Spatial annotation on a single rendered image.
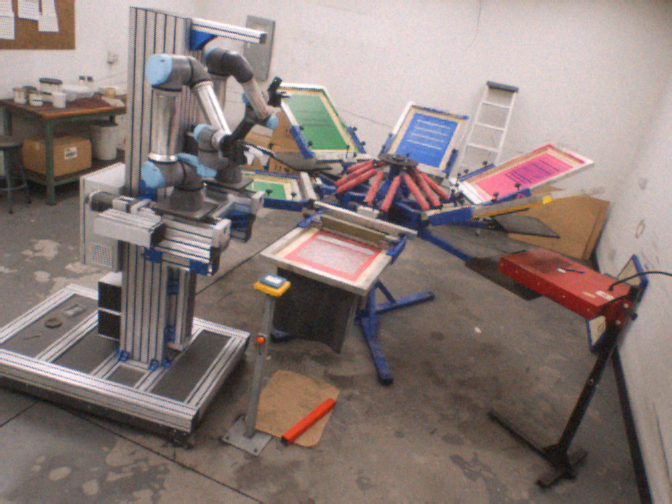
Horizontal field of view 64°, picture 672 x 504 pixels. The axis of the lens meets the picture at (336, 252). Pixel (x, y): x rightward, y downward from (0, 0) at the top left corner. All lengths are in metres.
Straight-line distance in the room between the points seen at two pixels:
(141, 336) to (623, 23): 5.85
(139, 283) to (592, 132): 5.52
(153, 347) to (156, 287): 0.37
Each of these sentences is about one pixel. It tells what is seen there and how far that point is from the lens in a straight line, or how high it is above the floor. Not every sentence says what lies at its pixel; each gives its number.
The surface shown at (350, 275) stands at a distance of 2.80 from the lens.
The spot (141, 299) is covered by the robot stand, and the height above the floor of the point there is 0.62.
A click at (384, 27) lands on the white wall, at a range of 7.29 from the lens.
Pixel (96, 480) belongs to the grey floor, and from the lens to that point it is 2.95.
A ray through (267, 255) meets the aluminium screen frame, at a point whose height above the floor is 0.99.
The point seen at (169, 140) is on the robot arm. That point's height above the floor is 1.58.
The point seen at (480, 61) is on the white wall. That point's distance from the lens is 7.05.
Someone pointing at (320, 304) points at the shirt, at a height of 0.77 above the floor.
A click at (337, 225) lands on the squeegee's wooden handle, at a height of 1.03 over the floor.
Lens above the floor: 2.17
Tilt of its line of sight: 24 degrees down
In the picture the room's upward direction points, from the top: 11 degrees clockwise
